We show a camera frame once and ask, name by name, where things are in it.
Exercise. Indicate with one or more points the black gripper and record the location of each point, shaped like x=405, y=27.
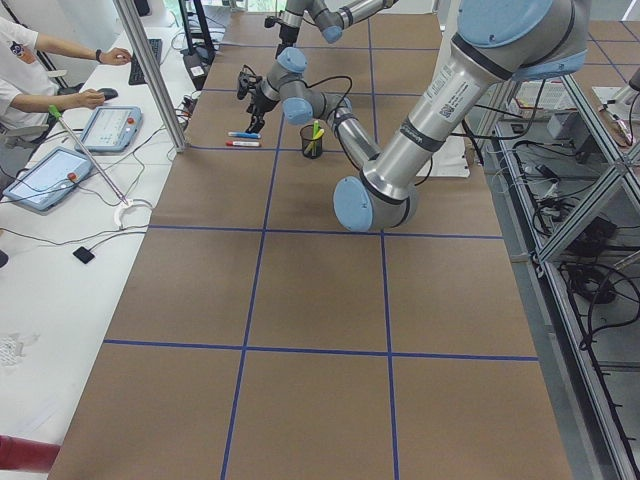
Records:
x=259, y=104
x=286, y=35

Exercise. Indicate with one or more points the blue marker pen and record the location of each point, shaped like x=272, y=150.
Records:
x=244, y=135

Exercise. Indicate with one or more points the red marker pen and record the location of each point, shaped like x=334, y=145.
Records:
x=243, y=144

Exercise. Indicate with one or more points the yellow highlighter pen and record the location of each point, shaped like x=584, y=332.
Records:
x=314, y=147

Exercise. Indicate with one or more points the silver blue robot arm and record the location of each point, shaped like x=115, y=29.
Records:
x=330, y=23
x=495, y=41

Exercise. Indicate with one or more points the person left hand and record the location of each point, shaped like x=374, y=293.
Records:
x=115, y=57

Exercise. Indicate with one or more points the person right hand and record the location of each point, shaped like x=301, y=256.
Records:
x=91, y=98

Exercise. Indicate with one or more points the black mesh pen cup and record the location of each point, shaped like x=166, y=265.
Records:
x=305, y=136

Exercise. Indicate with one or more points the far teach pendant tablet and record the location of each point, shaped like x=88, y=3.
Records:
x=111, y=129

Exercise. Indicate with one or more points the teach pendant tablet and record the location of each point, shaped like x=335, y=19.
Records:
x=111, y=129
x=50, y=181

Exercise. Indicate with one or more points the black computer mouse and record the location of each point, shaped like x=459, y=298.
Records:
x=109, y=93

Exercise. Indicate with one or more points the silver reacher grabber tool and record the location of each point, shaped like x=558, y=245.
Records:
x=124, y=202

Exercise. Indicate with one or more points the small black square pad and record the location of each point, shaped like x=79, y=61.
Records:
x=84, y=255

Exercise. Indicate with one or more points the near teach pendant tablet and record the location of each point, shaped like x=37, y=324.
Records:
x=50, y=181

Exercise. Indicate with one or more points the person in white shirt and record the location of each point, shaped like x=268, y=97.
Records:
x=26, y=89

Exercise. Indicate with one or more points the aluminium frame post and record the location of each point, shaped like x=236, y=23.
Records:
x=136, y=34

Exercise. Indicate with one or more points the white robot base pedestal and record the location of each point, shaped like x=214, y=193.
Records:
x=449, y=161

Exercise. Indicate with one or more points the aluminium side frame rack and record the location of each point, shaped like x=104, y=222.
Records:
x=563, y=162

